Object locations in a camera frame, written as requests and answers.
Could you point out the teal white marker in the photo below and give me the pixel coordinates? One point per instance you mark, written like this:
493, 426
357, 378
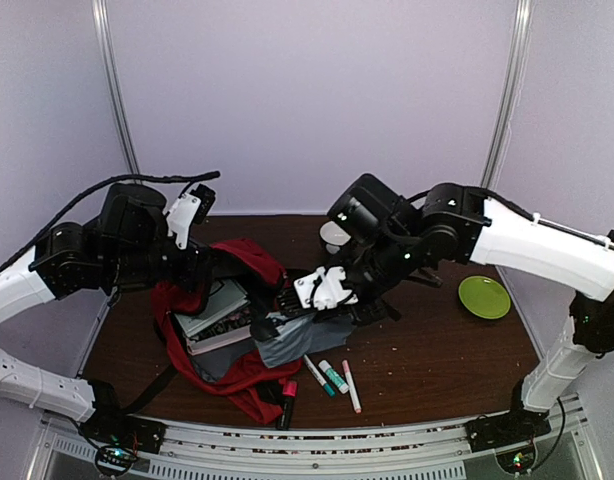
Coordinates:
318, 376

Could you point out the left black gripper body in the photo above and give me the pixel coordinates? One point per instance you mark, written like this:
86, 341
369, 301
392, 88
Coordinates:
186, 277

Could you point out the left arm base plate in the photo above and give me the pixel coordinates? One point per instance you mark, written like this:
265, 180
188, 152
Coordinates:
132, 433

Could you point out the grey pencil pouch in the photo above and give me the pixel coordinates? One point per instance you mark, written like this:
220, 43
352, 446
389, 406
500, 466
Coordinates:
281, 340

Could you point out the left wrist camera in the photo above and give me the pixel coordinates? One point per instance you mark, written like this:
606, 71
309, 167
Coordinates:
190, 207

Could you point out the dark blue white bowl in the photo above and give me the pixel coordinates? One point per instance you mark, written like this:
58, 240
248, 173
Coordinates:
333, 237

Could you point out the aluminium corner post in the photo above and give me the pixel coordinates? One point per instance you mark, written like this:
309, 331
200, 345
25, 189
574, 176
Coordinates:
104, 37
511, 92

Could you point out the white green glue stick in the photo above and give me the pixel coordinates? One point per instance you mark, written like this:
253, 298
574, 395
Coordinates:
333, 376

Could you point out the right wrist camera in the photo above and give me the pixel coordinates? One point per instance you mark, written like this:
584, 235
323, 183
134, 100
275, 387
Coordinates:
324, 289

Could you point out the pink white marker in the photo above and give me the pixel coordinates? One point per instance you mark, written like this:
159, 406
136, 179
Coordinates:
356, 403

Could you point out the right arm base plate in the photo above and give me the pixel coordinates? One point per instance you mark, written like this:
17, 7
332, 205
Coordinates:
514, 426

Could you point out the aluminium front rail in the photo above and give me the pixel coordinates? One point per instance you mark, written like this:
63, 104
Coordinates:
432, 450

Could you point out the Designer Fate flower book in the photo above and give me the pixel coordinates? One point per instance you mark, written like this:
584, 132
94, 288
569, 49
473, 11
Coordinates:
230, 330

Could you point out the red backpack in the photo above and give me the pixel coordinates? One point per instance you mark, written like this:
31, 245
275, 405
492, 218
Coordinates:
235, 372

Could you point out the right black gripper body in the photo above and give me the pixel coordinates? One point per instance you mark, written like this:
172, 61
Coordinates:
369, 314

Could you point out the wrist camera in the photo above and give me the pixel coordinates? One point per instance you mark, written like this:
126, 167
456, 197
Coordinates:
190, 207
324, 289

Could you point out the green plate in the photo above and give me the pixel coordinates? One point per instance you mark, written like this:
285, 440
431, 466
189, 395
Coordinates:
484, 297

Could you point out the left aluminium corner post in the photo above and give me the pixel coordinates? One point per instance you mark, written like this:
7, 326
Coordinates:
104, 37

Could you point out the pink black highlighter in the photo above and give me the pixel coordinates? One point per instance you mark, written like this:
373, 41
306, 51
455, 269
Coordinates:
289, 393

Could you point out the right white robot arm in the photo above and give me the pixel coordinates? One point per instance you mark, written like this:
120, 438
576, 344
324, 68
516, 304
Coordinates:
466, 224

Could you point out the white Great Gatsby book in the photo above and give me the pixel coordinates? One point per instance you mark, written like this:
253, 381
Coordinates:
227, 296

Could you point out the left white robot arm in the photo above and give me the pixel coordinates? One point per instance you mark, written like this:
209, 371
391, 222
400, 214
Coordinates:
126, 233

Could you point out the right aluminium corner post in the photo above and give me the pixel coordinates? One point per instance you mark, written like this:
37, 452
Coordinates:
511, 92

